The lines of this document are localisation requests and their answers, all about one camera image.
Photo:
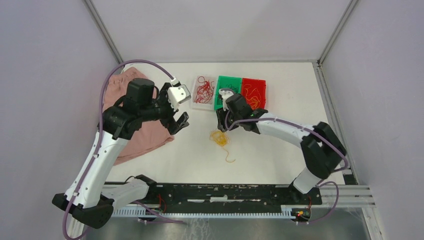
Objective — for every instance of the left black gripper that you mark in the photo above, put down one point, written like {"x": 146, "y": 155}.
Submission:
{"x": 163, "y": 96}

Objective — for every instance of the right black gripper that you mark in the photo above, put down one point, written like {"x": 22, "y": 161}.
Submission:
{"x": 220, "y": 114}

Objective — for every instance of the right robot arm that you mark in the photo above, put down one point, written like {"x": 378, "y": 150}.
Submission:
{"x": 322, "y": 150}

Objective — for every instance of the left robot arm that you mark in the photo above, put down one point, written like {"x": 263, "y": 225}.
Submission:
{"x": 143, "y": 102}

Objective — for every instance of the pink cloth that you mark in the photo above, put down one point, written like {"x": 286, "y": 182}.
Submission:
{"x": 151, "y": 136}

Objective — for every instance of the clear plastic bin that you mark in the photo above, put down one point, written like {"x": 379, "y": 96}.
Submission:
{"x": 203, "y": 92}

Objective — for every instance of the green plastic bin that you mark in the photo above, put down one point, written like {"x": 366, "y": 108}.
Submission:
{"x": 234, "y": 83}

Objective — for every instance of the red plastic bin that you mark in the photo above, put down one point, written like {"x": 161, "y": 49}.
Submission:
{"x": 254, "y": 91}

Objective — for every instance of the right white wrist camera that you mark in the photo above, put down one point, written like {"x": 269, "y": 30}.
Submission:
{"x": 224, "y": 94}

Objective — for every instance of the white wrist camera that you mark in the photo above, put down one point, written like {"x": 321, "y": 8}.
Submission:
{"x": 177, "y": 94}
{"x": 224, "y": 94}

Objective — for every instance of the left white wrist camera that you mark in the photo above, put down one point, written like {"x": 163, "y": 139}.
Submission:
{"x": 177, "y": 94}

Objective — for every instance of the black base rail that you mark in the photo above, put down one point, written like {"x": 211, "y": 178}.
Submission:
{"x": 193, "y": 198}

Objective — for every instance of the white slotted cable duct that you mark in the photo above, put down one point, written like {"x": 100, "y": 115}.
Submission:
{"x": 137, "y": 211}

